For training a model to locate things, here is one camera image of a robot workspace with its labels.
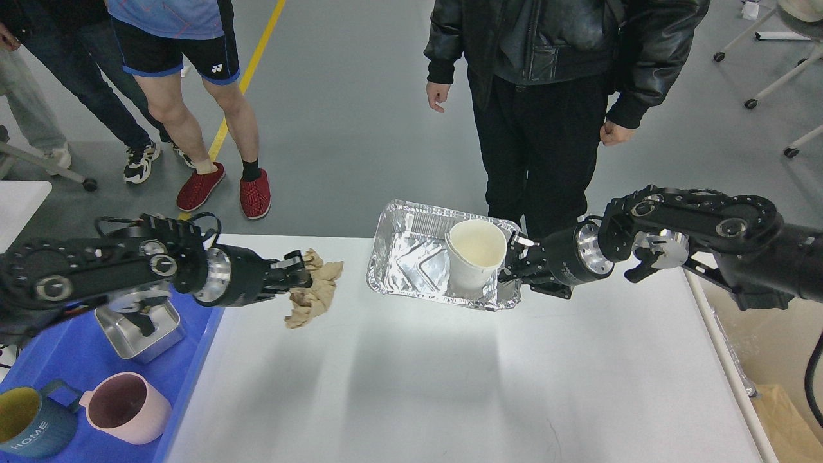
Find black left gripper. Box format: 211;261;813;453
193;245;312;307

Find person in blue shorts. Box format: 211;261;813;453
106;0;272;221

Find blue HOME mug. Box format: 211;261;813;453
1;379;82;459

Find brown paper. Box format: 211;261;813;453
284;248;344;329
750;385;822;462

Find brown paper in bin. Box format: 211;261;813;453
750;385;822;462

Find white chair base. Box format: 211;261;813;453
1;124;98;192

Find white rolling chair legs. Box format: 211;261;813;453
714;0;823;159

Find person in black leather jacket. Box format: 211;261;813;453
424;1;710;238

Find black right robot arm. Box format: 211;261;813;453
498;185;822;311

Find pink mug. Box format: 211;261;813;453
79;372;172;445

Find white side table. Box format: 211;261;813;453
1;181;52;254

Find person in dark jeans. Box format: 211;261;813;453
1;1;194;184

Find white paper cup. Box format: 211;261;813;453
445;219;507;296

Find beige plastic bin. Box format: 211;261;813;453
687;273;821;462

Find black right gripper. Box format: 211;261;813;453
498;222;614;299

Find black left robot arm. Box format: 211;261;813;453
1;213;312;345

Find square stainless steel tray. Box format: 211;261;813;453
94;301;186;364

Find blue plastic tray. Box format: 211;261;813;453
0;283;222;463

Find aluminium foil tray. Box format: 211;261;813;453
366;199;522;311

